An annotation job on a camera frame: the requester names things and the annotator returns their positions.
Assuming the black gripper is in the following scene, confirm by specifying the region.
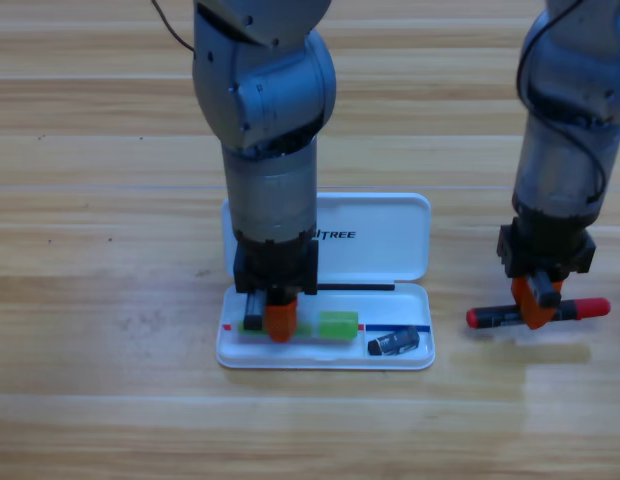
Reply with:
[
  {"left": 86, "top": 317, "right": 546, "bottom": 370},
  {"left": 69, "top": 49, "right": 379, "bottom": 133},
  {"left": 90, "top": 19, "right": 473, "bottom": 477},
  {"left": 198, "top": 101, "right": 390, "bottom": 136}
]
[
  {"left": 497, "top": 215, "right": 598, "bottom": 331},
  {"left": 233, "top": 229, "right": 320, "bottom": 344}
]

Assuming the green glue stick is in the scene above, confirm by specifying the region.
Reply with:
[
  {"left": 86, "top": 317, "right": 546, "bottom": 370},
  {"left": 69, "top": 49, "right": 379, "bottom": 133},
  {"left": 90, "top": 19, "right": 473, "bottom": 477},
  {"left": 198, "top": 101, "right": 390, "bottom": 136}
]
[{"left": 237, "top": 310, "right": 360, "bottom": 344}]

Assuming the red and black marker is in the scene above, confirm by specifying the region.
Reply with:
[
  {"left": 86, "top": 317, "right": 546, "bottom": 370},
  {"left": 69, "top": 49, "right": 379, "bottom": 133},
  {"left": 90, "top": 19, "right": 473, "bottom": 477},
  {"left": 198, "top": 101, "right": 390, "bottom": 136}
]
[{"left": 464, "top": 297, "right": 612, "bottom": 330}]

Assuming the black eraser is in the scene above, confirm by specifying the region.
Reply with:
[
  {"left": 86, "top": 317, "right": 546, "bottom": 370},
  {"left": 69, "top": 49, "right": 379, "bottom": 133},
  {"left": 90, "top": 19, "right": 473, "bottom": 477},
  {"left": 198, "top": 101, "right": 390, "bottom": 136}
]
[{"left": 366, "top": 325, "right": 422, "bottom": 358}]

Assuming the white Unitree pencil case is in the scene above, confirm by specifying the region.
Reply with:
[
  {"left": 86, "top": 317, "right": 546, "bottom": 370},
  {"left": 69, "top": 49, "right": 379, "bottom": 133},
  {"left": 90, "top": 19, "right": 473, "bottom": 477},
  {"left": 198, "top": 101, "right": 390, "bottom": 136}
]
[{"left": 215, "top": 192, "right": 436, "bottom": 371}]

